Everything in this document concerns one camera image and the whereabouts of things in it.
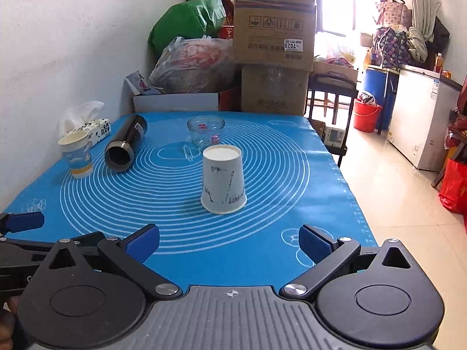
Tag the blue silicone baking mat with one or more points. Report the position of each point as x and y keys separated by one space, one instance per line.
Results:
x=175 y=197

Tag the white electronic monitor device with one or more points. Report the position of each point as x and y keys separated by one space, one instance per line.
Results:
x=334 y=137

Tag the pink patterned luggage bag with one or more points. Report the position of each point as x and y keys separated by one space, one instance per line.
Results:
x=393 y=11

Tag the red shopping bag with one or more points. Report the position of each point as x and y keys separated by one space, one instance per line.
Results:
x=454 y=186

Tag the person's left hand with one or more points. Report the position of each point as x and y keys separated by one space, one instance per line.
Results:
x=6 y=321

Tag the orange bottle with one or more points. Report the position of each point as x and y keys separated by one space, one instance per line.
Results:
x=439 y=62

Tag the dark wooden side table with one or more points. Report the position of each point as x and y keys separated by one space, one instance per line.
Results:
x=332 y=87

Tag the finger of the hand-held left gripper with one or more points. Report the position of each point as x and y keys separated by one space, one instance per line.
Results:
x=85 y=240
x=25 y=220

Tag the small printed carton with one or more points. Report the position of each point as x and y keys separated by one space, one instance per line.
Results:
x=140 y=83

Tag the glass jar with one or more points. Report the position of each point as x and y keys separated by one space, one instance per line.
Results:
x=205 y=131

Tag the green bag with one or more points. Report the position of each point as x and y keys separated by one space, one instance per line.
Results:
x=184 y=20

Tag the white chest freezer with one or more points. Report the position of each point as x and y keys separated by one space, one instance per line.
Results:
x=423 y=116

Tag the white paper cup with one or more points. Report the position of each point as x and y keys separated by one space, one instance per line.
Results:
x=222 y=180

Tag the blue plastic barrel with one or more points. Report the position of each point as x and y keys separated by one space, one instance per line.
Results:
x=377 y=87

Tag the white and red plastic bag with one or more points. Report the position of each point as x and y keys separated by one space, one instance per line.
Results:
x=193 y=65

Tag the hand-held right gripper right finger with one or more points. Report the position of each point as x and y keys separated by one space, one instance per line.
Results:
x=314 y=245

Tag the white flat box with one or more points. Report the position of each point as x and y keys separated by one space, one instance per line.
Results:
x=175 y=102

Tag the red bucket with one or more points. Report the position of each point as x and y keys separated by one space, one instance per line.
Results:
x=366 y=116

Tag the printed tissue pack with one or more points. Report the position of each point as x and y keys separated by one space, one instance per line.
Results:
x=95 y=131

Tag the plain brown cardboard box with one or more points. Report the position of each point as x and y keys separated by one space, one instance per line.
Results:
x=273 y=89

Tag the black thermos flask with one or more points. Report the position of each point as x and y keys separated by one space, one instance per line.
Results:
x=124 y=142

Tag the blue printed paper cup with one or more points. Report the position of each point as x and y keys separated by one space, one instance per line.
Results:
x=77 y=155

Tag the purple patterned bag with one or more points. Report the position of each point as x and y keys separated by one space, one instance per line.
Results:
x=390 y=47

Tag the large cardboard box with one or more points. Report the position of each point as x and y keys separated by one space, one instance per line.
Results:
x=273 y=18

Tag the light curtain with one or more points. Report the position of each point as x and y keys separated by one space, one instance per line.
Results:
x=421 y=0

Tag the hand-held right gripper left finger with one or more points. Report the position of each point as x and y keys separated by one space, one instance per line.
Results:
x=143 y=243

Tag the red box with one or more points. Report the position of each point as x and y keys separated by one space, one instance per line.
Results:
x=230 y=99

